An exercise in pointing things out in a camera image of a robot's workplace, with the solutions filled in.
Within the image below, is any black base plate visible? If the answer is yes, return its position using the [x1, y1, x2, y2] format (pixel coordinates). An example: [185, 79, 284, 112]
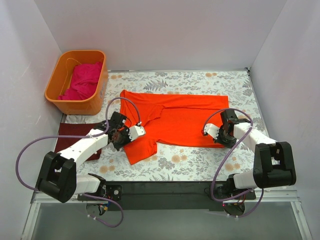
[76, 180, 257, 212]

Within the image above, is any aluminium frame rail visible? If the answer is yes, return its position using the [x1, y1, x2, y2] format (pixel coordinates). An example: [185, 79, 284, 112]
[22, 187, 312, 240]

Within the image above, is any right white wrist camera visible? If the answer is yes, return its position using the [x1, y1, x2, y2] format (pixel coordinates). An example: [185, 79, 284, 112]
[202, 123, 220, 139]

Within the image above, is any floral table mat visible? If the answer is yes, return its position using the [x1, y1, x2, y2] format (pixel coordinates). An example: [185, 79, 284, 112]
[62, 70, 267, 181]

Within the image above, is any folded dark red t shirt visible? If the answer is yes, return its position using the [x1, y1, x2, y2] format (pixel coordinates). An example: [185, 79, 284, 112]
[54, 123, 96, 153]

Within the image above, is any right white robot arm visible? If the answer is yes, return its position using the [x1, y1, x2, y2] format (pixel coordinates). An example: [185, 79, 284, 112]
[203, 108, 297, 199]

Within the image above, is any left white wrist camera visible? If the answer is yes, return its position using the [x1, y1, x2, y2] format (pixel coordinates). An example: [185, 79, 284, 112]
[128, 125, 146, 142]

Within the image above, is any pink t shirt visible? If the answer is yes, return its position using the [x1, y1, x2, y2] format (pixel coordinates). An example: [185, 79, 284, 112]
[57, 62, 103, 101]

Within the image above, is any orange t shirt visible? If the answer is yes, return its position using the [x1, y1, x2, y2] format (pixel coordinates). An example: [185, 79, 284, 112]
[120, 90, 229, 165]

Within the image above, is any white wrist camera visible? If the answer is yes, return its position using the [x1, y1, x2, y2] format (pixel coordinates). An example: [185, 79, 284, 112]
[202, 123, 220, 139]
[128, 125, 146, 142]

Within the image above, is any orange plastic basket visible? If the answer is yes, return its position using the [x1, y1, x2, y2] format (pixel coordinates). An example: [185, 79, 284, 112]
[44, 49, 108, 116]

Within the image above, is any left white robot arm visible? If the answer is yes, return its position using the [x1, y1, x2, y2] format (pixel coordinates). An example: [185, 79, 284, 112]
[35, 112, 131, 203]

